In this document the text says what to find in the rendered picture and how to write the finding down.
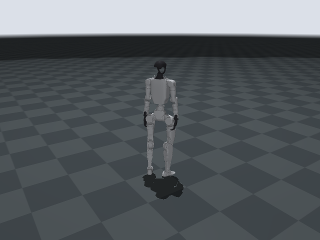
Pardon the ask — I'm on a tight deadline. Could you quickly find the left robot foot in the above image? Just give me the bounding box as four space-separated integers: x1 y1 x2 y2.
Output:
147 166 153 175

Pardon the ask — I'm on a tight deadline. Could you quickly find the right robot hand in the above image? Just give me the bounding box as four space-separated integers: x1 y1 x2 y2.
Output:
171 115 178 131

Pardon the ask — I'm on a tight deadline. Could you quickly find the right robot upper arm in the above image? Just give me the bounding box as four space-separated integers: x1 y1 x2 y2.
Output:
166 79 176 103

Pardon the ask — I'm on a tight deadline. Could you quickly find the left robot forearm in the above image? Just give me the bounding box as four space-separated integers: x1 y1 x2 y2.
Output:
143 96 150 115

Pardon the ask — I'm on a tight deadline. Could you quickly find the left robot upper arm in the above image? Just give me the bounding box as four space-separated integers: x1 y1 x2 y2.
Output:
145 78 152 101

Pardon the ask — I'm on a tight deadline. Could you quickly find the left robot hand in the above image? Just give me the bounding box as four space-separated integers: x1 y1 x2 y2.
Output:
143 111 147 127

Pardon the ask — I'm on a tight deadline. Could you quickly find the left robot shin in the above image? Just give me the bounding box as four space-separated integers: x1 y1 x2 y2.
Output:
147 141 153 169

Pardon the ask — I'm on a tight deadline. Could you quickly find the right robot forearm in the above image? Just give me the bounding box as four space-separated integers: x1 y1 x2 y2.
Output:
172 97 179 118

